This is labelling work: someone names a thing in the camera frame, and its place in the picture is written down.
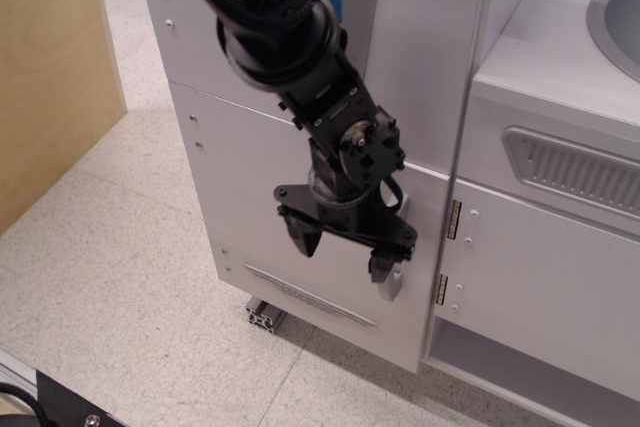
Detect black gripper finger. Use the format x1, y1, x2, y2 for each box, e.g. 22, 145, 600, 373
283, 211, 323, 257
368, 245, 397, 283

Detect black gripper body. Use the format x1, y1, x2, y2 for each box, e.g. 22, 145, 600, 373
274, 183, 417, 262

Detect grey fridge door handle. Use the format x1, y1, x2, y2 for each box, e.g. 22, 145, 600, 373
378, 194, 410, 302

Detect white low fridge door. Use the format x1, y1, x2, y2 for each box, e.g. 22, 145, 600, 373
170, 83, 449, 371

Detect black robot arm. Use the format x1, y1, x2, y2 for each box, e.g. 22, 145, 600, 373
206, 0, 417, 283

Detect white toy fridge cabinet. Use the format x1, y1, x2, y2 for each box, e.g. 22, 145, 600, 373
131, 0, 494, 374

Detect lower brass oven hinge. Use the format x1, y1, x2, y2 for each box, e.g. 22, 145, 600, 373
435, 274, 448, 305

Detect brass oven hinge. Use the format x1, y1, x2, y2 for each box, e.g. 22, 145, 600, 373
435, 274, 448, 305
447, 200, 462, 240

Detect upper brass oven hinge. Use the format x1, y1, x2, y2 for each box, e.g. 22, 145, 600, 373
447, 200, 462, 240

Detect aluminium extrusion foot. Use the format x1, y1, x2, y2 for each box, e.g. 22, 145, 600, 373
245, 296, 287, 334

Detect white toy oven cabinet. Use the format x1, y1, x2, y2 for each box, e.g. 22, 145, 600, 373
426, 0, 639, 426

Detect grey vent panel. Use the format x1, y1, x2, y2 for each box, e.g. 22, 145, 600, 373
502, 126, 639, 219

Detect light plywood panel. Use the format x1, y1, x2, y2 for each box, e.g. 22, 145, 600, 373
1, 0, 126, 231

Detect grey sink basin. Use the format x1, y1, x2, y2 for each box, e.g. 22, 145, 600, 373
586, 0, 639, 82

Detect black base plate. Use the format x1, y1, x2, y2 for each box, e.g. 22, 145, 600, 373
36, 371, 124, 427

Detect aluminium rail bottom left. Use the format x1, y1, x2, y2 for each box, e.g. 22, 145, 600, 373
0, 349, 38, 415

